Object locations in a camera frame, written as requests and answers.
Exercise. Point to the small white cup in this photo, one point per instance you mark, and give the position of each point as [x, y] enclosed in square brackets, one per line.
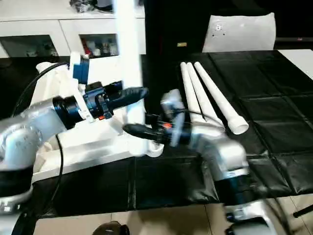
[97, 52]

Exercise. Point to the white sideboard cabinet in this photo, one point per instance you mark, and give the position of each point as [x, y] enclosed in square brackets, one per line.
[36, 27]

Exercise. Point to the grey round bag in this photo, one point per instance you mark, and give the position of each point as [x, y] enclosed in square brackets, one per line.
[105, 5]

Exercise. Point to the white plastic table top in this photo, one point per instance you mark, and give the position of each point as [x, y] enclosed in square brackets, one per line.
[97, 147]

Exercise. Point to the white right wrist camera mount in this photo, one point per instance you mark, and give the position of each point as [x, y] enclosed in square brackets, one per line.
[171, 100]

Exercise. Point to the black stand leg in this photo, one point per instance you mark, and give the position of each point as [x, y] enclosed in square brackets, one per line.
[304, 210]

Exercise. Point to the black bundle in plastic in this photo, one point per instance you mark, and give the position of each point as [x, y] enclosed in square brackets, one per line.
[78, 6]

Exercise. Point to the white flat board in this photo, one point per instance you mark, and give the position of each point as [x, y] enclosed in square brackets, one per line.
[300, 57]

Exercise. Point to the black cabinet with gold label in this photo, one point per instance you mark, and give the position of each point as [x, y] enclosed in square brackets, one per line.
[166, 24]

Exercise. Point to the red packet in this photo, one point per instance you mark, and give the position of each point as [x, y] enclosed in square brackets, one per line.
[85, 46]

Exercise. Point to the black table mat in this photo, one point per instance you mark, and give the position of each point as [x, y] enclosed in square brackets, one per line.
[269, 110]

